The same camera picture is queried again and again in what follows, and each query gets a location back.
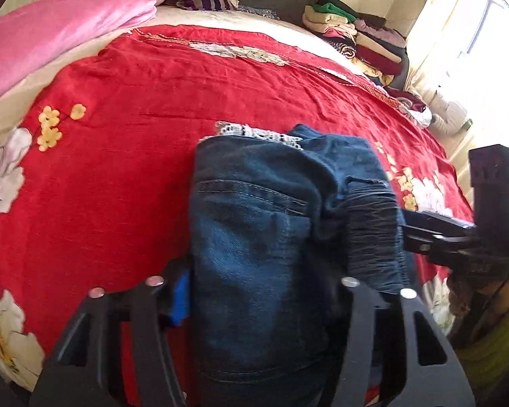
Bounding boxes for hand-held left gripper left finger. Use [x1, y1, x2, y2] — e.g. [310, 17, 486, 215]
[30, 254, 192, 407]

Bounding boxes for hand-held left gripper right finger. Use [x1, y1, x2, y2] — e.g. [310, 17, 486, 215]
[320, 276, 476, 407]

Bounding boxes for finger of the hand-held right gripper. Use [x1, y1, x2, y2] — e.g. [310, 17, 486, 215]
[401, 210, 476, 266]

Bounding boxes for blue denim pants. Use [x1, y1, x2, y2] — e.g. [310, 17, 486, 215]
[189, 123, 417, 407]

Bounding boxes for person's right forearm green sleeve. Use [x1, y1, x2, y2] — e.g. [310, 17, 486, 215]
[453, 279, 509, 393]

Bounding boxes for person's right hand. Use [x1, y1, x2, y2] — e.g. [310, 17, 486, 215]
[480, 279, 509, 313]

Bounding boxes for white puffer jacket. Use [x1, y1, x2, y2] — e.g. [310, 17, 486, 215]
[428, 88, 472, 137]

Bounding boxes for dark red white cloth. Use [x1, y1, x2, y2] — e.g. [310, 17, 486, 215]
[385, 86, 434, 129]

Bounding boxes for red floral bedsheet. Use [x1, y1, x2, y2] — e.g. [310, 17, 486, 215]
[0, 23, 476, 407]

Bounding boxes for cream curtain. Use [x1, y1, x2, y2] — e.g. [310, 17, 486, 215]
[406, 0, 509, 221]

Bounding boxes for stack of folded clothes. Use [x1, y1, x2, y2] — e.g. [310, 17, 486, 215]
[302, 0, 410, 88]

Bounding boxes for grey patterned cloth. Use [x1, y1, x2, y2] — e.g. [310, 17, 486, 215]
[237, 3, 281, 20]

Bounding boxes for pink blanket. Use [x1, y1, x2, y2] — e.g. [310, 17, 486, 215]
[0, 0, 158, 112]

